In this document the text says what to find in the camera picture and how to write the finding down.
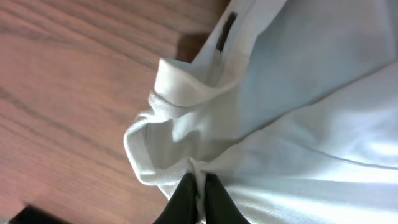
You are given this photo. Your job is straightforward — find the white t-shirt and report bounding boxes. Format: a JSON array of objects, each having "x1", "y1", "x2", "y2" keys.
[{"x1": 124, "y1": 0, "x2": 397, "y2": 223}]

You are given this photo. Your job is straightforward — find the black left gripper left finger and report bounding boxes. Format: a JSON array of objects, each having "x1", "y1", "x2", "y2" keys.
[{"x1": 154, "y1": 173, "x2": 197, "y2": 224}]

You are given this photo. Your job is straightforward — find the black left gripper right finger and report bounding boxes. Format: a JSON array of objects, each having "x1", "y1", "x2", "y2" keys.
[{"x1": 204, "y1": 174, "x2": 249, "y2": 224}]

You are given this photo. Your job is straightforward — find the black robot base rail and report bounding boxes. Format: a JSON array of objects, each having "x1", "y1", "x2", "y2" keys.
[{"x1": 6, "y1": 205, "x2": 70, "y2": 224}]

